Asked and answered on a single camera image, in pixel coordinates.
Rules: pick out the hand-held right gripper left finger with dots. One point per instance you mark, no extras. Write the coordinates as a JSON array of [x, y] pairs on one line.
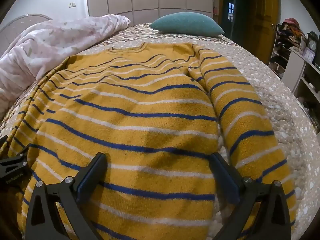
[[86, 182]]

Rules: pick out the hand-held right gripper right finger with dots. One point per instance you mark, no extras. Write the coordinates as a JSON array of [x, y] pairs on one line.
[[226, 180]]

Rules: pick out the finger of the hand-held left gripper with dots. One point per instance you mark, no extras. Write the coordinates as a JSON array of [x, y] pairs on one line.
[[13, 161]]

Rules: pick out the yellow striped sweater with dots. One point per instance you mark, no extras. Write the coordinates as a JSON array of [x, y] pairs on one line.
[[140, 120]]

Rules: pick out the rack with piled clothes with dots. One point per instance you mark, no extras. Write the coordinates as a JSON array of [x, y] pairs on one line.
[[287, 40]]

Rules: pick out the bed with spotted beige bedspread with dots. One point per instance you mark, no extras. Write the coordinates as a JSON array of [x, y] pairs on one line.
[[275, 92]]

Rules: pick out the pink patterned quilt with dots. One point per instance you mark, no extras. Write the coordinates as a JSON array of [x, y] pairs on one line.
[[50, 45]]

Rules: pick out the white shelving unit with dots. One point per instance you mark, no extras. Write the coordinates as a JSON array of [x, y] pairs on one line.
[[300, 75]]

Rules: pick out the white arched headboard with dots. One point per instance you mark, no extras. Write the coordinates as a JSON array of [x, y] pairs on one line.
[[15, 27]]

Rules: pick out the teal pillow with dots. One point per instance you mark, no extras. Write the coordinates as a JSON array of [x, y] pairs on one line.
[[187, 23]]

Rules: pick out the brown wooden door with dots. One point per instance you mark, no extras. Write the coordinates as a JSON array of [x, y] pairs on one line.
[[265, 12]]

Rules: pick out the narrow wooden shelf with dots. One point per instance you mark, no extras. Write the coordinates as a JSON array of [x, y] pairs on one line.
[[216, 2]]

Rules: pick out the white wall switch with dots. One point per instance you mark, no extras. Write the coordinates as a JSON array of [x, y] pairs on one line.
[[72, 4]]

